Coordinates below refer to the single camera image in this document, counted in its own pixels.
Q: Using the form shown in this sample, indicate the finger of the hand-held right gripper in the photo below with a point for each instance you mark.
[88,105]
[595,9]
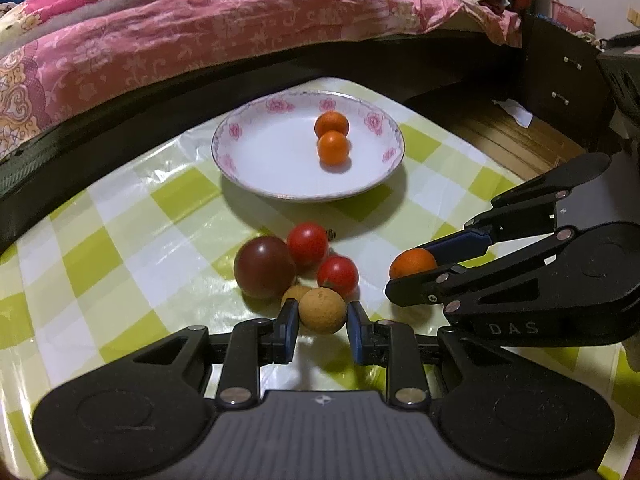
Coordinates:
[415,290]
[460,245]

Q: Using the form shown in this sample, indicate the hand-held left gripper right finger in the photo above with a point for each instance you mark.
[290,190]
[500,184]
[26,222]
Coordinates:
[354,334]

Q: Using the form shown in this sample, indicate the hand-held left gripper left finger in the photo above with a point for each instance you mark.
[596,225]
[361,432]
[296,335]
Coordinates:
[289,331]

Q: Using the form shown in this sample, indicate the small orange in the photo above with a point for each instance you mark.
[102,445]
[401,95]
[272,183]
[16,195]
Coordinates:
[333,150]
[411,261]
[331,121]

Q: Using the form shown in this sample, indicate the tan longan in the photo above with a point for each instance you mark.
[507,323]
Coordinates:
[294,294]
[322,310]

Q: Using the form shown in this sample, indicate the dark purple tomato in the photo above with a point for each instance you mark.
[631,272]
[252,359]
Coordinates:
[264,267]

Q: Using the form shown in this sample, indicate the red cherry tomato with stem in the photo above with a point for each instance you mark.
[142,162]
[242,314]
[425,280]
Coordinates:
[306,243]

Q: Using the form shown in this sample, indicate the white plate with pink flowers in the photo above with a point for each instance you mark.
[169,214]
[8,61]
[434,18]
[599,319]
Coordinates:
[280,160]

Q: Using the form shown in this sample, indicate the white paper scrap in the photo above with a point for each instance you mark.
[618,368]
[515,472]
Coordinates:
[515,111]

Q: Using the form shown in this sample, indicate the green white checked tablecloth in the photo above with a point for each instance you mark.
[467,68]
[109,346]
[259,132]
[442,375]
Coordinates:
[150,260]

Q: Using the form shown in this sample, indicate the dark nightstand with drawers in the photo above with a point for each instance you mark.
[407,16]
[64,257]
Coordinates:
[550,60]

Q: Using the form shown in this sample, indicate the pink basket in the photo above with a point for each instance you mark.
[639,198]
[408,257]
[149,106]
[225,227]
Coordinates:
[570,15]

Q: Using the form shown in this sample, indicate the pink floral bedsheet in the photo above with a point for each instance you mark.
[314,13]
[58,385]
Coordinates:
[200,35]

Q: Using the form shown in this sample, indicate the dark bed frame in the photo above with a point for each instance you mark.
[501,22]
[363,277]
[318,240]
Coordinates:
[150,105]

